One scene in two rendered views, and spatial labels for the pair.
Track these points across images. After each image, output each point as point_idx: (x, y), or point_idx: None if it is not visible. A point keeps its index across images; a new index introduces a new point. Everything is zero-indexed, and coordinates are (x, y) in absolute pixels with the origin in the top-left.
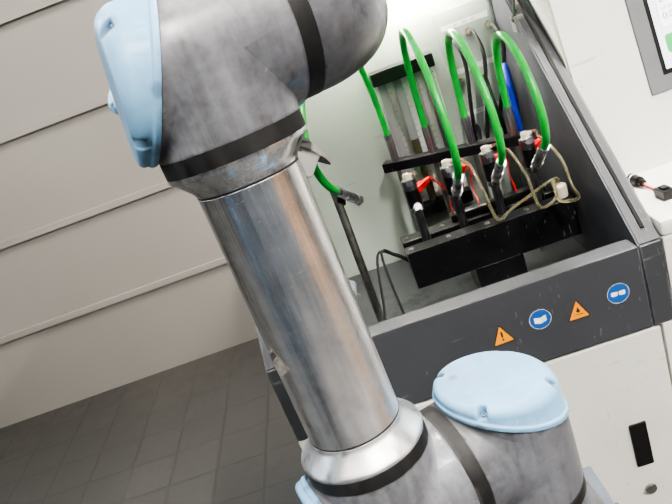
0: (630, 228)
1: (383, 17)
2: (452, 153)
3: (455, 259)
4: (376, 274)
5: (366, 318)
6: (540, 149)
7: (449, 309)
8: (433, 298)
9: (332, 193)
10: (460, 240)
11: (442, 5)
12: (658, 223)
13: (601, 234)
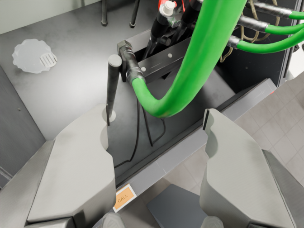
0: (280, 77)
1: None
2: (284, 49)
3: (167, 70)
4: (58, 27)
5: (79, 92)
6: (287, 16)
7: (197, 148)
8: None
9: (130, 85)
10: (178, 60)
11: None
12: (292, 77)
13: (238, 50)
